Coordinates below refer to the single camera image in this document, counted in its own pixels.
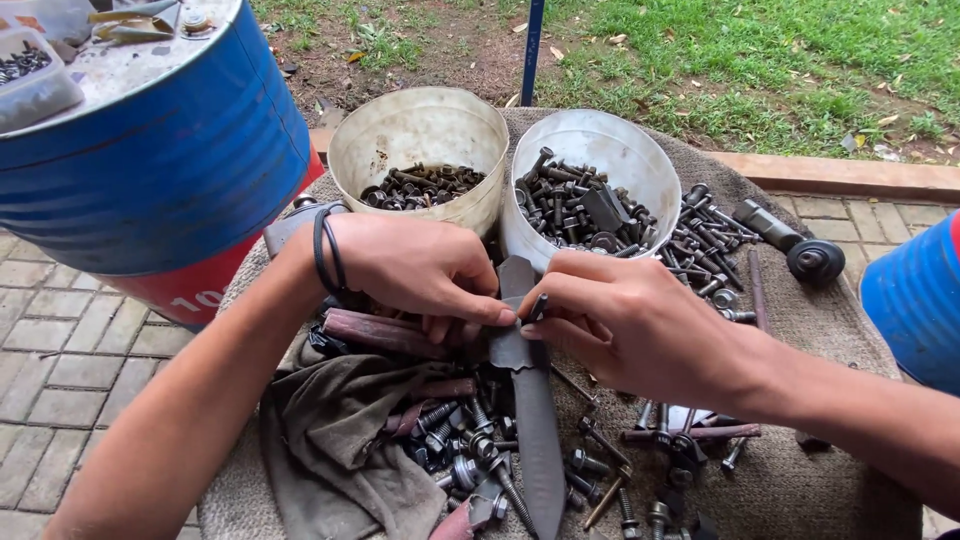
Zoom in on person's left hand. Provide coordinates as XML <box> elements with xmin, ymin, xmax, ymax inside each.
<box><xmin>333</xmin><ymin>213</ymin><xmax>519</xmax><ymax>346</ymax></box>

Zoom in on person's right hand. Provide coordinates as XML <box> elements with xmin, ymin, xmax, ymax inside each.
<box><xmin>516</xmin><ymin>252</ymin><xmax>760</xmax><ymax>423</ymax></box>

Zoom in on long dark metal strip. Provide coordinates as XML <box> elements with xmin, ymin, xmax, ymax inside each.
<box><xmin>489</xmin><ymin>255</ymin><xmax>568</xmax><ymax>540</ymax></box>

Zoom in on heap of bolts in cream bucket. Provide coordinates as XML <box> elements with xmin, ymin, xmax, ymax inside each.
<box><xmin>358</xmin><ymin>162</ymin><xmax>489</xmax><ymax>213</ymax></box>

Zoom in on black wrist bands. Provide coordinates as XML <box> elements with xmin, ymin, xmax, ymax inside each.
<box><xmin>312</xmin><ymin>205</ymin><xmax>351</xmax><ymax>298</ymax></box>

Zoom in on rusty reddish metal tubes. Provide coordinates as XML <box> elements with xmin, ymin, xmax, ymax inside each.
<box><xmin>321</xmin><ymin>306</ymin><xmax>453</xmax><ymax>362</ymax></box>

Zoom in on heap of long bolts beside bucket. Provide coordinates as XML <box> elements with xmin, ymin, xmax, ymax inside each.
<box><xmin>658</xmin><ymin>182</ymin><xmax>765</xmax><ymax>325</ymax></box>

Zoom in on rusty reddish rod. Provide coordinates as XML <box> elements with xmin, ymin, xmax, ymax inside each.
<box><xmin>620</xmin><ymin>423</ymin><xmax>763</xmax><ymax>444</ymax></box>

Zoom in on thin rusty metal rod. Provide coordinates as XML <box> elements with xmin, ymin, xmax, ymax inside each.
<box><xmin>747</xmin><ymin>247</ymin><xmax>773</xmax><ymax>336</ymax></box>

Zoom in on cream plastic bucket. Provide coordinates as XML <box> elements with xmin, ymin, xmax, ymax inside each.
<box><xmin>327</xmin><ymin>86</ymin><xmax>510</xmax><ymax>241</ymax></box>

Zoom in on scattered bolts on carpet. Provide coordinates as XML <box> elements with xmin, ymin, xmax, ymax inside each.
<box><xmin>551</xmin><ymin>360</ymin><xmax>751</xmax><ymax>540</ymax></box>

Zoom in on heap of bolts in white bucket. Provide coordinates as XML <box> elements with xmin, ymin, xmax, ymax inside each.
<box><xmin>514</xmin><ymin>146</ymin><xmax>661</xmax><ymax>260</ymax></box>

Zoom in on black roller with grey shaft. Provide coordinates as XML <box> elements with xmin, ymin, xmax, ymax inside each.
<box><xmin>732</xmin><ymin>198</ymin><xmax>847</xmax><ymax>288</ymax></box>

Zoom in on grey dirty rag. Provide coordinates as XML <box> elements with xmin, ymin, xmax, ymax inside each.
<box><xmin>258</xmin><ymin>333</ymin><xmax>483</xmax><ymax>540</ymax></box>

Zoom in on heap of bolts beside rag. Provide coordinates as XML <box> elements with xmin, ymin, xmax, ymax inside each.
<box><xmin>382</xmin><ymin>371</ymin><xmax>543</xmax><ymax>540</ymax></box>

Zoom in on white plastic bucket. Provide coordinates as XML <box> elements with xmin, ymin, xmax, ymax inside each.
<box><xmin>498</xmin><ymin>109</ymin><xmax>683</xmax><ymax>276</ymax></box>

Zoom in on brown carpet mat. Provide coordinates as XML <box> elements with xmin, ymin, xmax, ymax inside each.
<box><xmin>198</xmin><ymin>106</ymin><xmax>925</xmax><ymax>540</ymax></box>

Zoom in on blue metal pole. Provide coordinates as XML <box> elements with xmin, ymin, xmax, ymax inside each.
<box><xmin>519</xmin><ymin>0</ymin><xmax>547</xmax><ymax>108</ymax></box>

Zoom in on blue and red steel drum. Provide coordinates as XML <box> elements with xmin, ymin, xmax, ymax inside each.
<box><xmin>0</xmin><ymin>0</ymin><xmax>328</xmax><ymax>333</ymax></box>

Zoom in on plain blue drum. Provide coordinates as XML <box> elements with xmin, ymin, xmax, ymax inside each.
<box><xmin>859</xmin><ymin>209</ymin><xmax>960</xmax><ymax>397</ymax></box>

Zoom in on bent metal scraps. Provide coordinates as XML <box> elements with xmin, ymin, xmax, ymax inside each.
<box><xmin>87</xmin><ymin>0</ymin><xmax>183</xmax><ymax>44</ymax></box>

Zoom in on clear plastic box of screws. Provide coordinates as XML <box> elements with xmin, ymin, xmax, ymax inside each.
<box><xmin>0</xmin><ymin>26</ymin><xmax>87</xmax><ymax>136</ymax></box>

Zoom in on grey metal bracket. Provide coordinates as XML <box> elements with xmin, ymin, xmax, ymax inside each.
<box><xmin>261</xmin><ymin>195</ymin><xmax>351</xmax><ymax>261</ymax></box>

